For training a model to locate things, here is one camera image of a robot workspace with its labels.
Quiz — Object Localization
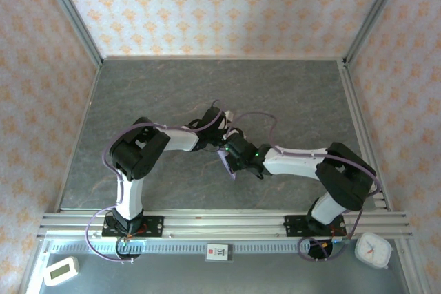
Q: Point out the lavender cloth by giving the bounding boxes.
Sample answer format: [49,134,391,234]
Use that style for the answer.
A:
[217,149,238,181]

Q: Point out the grey metal sheet panel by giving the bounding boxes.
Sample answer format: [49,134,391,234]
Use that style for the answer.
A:
[37,252,413,294]

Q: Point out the red and white label card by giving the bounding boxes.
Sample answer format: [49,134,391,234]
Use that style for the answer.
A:
[205,242,234,263]

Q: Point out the white analog clock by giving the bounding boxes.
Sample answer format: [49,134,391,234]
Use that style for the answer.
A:
[354,231,393,270]

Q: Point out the white digital timer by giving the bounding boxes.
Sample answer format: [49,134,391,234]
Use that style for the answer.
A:
[43,255,80,287]

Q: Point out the wide aluminium mounting rail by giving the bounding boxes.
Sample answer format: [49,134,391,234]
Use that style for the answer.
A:
[37,208,414,240]

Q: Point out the aluminium table end rail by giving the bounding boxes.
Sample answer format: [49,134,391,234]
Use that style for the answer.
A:
[101,54,345,62]

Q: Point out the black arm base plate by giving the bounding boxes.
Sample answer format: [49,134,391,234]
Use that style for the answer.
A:
[283,214,347,238]
[101,216,165,238]

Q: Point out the grey slotted cable duct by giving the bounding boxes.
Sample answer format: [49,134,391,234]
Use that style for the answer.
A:
[46,240,313,256]

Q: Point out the purple cable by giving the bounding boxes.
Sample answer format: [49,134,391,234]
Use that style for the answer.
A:
[84,99,228,264]
[227,111,382,263]

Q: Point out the aluminium table side rail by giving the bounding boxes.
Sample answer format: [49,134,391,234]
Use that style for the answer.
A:
[338,59,393,212]
[54,63,103,212]

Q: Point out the aluminium frame post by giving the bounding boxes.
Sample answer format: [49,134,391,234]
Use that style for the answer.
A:
[343,0,409,66]
[394,238,433,294]
[37,0,104,67]
[19,238,52,294]

